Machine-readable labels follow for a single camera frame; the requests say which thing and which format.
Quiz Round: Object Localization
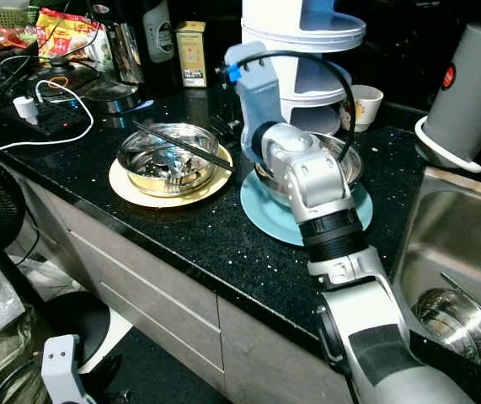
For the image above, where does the plain steel bowl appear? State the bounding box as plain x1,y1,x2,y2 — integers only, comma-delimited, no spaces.
255,130,363,207

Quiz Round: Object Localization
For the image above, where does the steel bowl with inner rack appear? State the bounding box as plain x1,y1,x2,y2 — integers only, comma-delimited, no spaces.
116,123,220,197

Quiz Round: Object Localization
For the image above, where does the grey wooden kitchen cabinet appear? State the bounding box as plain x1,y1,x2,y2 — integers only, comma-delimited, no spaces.
4,164,359,404

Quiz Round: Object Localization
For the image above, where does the black chopstick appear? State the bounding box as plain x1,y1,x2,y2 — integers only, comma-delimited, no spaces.
132,120,237,172

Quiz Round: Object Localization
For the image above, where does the black floor mat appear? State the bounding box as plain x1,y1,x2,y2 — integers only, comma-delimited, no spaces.
97,337,216,404

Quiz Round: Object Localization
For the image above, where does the black round fan base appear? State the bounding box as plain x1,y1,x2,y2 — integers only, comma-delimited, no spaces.
34,290,110,359

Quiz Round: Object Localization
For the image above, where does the yellow tin box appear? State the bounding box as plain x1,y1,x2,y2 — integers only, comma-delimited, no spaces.
174,21,207,88

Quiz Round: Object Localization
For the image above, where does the light blue plate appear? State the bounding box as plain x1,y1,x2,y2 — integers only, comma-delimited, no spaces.
240,168,374,247

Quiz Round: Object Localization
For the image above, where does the pale yellow plate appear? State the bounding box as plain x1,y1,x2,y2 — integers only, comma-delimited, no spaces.
108,150,234,209

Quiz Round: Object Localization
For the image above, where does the dark bottle with white label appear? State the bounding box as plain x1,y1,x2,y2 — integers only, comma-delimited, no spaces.
143,0,178,64

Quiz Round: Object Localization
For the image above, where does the glass pot lid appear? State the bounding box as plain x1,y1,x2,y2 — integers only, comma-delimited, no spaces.
38,59,140,106

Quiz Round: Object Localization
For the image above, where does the white tiered storage rack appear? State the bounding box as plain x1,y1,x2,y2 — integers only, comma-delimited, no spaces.
242,0,367,131

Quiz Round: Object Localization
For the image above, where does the white printed cup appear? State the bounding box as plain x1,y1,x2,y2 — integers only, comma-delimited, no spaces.
341,84,384,131

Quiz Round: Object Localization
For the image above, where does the shiny steel coffee pot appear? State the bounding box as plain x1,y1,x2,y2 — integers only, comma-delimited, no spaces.
93,0,148,85

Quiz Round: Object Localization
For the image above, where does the black power strip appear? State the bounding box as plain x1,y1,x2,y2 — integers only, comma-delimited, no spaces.
13,101,94,136

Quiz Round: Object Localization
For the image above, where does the red yellow snack bag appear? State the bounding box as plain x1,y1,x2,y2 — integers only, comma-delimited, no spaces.
34,8,102,60

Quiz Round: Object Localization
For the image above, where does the white charger plug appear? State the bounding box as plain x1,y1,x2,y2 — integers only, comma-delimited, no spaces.
13,95,39,121

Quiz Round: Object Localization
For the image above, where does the grey cylindrical kettle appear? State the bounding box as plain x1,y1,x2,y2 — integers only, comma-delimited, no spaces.
415,23,481,173

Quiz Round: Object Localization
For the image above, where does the stainless steel sink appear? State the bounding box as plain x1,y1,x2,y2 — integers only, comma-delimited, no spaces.
392,167,481,380

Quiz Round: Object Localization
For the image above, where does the green woven basket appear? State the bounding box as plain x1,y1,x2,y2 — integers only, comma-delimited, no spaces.
0,7,39,28

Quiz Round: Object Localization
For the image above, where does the small steel bowl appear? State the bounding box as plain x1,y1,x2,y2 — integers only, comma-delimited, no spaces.
413,288,481,371

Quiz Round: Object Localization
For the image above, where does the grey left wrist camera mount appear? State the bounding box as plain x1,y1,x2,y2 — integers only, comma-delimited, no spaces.
42,334,85,404

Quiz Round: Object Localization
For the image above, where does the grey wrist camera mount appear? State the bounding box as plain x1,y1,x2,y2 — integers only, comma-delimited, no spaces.
42,334,85,404
223,42,291,161

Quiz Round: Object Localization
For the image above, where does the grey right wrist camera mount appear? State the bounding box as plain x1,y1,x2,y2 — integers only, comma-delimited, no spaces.
223,42,291,161

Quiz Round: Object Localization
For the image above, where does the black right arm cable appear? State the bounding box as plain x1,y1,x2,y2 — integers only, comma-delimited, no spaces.
219,50,359,161

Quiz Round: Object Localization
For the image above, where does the thin white charger cable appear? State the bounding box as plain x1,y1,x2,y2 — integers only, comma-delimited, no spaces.
0,78,95,157

